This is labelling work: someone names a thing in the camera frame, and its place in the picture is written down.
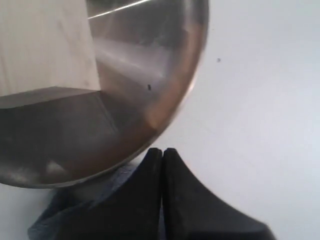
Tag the light wooden cube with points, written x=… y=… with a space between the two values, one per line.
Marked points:
x=46 y=43

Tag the round stainless steel plate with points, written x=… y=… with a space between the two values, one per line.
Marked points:
x=147 y=53

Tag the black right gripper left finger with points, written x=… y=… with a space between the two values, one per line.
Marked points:
x=130 y=213

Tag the grey-blue fluffy towel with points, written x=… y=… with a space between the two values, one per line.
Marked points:
x=67 y=200

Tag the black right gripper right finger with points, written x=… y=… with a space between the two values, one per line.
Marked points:
x=192 y=212

